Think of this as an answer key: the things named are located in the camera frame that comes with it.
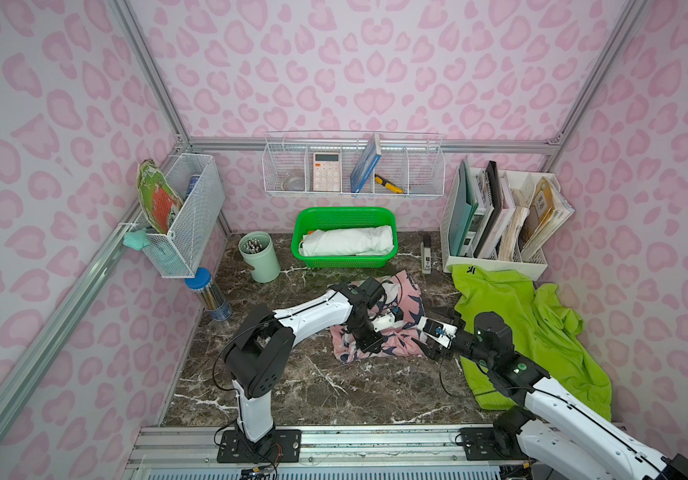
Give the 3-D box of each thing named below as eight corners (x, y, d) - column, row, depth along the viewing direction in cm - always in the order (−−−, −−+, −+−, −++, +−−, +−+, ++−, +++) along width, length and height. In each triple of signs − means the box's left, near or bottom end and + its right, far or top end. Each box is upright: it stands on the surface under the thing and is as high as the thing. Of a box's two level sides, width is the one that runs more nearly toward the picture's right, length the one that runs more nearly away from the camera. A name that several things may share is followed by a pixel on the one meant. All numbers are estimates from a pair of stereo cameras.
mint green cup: (252, 282, 108) (236, 249, 94) (258, 260, 114) (244, 226, 100) (277, 282, 107) (265, 249, 94) (282, 260, 114) (271, 226, 100)
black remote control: (420, 273, 109) (423, 265, 106) (420, 241, 120) (422, 232, 116) (429, 273, 109) (432, 266, 106) (428, 241, 119) (430, 233, 116)
